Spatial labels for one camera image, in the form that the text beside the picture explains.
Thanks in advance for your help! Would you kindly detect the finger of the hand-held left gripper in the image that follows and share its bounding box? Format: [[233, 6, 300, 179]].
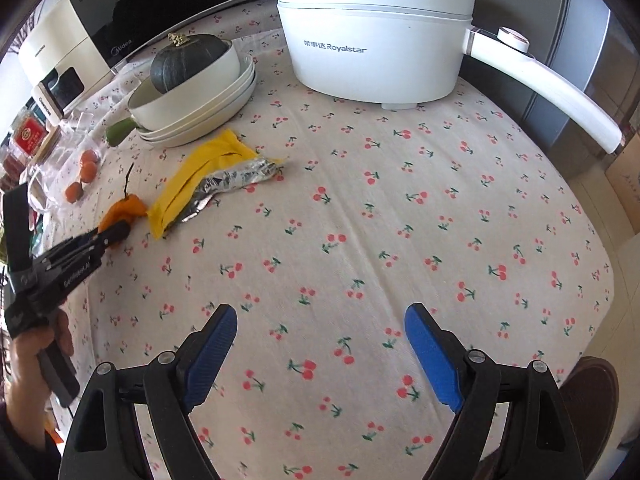
[[32, 221, 132, 281]]

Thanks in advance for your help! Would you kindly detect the dark green squash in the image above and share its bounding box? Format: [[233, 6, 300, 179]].
[[150, 32, 232, 95]]

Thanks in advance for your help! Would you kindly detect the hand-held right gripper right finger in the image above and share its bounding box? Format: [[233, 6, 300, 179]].
[[404, 303, 586, 480]]

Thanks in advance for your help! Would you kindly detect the white microwave black door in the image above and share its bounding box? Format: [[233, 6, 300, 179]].
[[17, 0, 273, 126]]

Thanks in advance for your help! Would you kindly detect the person's left forearm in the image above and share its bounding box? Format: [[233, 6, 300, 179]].
[[0, 400, 65, 480]]

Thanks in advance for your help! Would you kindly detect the clear plastic bag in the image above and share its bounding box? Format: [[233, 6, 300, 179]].
[[27, 107, 103, 213]]

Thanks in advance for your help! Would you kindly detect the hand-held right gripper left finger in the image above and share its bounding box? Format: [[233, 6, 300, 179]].
[[57, 304, 238, 480]]

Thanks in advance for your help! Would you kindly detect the person's left hand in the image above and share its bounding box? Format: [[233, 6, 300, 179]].
[[5, 308, 76, 417]]

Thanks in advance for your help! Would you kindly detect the white electric cooking pot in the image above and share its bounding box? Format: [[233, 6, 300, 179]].
[[263, 0, 626, 155]]

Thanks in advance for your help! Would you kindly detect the cherry print tablecloth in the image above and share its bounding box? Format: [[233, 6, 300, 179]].
[[40, 0, 616, 480]]

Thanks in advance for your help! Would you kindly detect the grey refrigerator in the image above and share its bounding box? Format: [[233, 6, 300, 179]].
[[450, 0, 640, 181]]

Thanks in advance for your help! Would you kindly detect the yellow foil snack wrapper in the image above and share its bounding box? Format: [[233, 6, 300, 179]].
[[146, 128, 287, 240]]

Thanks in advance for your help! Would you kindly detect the white bowl green handle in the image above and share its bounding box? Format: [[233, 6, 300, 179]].
[[105, 40, 241, 147]]

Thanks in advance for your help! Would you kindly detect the brown cardboard box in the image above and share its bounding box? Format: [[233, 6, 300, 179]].
[[604, 130, 640, 217]]

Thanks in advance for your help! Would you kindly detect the orange fruit with stem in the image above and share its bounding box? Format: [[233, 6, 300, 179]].
[[97, 162, 149, 252]]

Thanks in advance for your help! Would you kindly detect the red flat box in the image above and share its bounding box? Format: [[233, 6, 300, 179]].
[[10, 114, 49, 157]]

